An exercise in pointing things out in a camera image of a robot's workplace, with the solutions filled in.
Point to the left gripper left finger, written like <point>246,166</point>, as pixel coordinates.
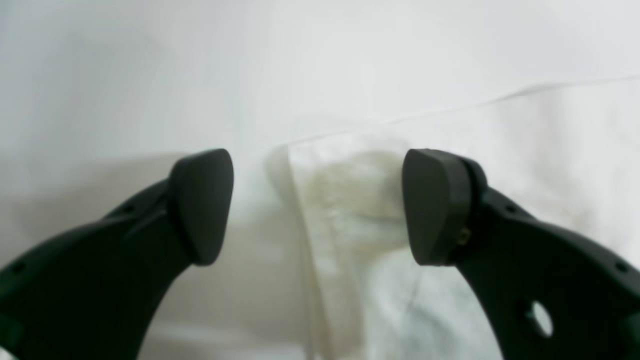
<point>90,293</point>

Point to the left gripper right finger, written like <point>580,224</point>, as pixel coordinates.
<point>547,292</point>

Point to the white printed t-shirt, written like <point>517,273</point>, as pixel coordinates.
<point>568,153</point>

